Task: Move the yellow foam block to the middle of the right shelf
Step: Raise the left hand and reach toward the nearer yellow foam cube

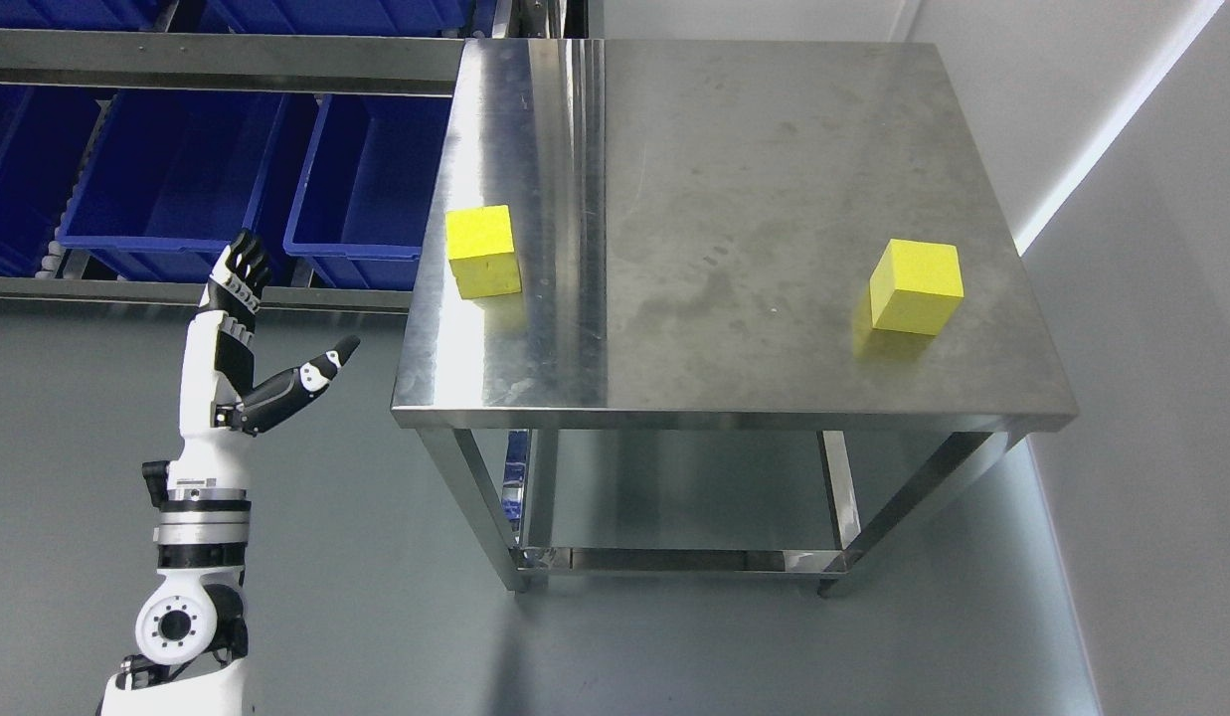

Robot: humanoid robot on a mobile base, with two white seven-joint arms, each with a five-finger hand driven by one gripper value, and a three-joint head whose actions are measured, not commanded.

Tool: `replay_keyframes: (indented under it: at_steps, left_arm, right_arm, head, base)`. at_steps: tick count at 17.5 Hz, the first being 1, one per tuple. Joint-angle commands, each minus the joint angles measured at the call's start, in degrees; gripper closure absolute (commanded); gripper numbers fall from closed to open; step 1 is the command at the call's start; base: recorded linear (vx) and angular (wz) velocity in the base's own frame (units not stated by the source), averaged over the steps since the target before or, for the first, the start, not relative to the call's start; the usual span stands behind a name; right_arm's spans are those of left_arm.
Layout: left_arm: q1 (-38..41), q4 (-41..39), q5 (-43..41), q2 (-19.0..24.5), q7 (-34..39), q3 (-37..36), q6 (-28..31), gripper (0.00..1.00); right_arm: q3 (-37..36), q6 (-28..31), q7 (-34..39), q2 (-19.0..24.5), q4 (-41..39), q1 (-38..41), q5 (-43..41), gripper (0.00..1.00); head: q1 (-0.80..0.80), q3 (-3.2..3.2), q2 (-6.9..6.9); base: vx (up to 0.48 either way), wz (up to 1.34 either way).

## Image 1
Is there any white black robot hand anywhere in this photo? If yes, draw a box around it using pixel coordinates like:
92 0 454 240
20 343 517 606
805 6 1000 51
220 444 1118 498
166 230 360 492

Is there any yellow foam block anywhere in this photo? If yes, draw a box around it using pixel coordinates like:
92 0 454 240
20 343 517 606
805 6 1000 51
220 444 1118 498
866 239 966 336
443 205 522 300

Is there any steel shelf rack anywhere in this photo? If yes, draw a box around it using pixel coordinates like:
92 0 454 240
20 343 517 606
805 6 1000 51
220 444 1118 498
0 1 593 314

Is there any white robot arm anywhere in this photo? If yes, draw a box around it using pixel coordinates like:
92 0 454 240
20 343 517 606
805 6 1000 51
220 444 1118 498
95 459 260 715

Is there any stainless steel table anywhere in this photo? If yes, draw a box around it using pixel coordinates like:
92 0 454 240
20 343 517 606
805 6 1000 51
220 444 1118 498
391 38 1077 594

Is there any blue plastic bin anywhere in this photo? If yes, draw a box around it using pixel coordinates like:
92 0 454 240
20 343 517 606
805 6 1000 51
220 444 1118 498
57 89 310 284
207 1 474 38
0 85 100 277
0 1 166 31
282 93 451 292

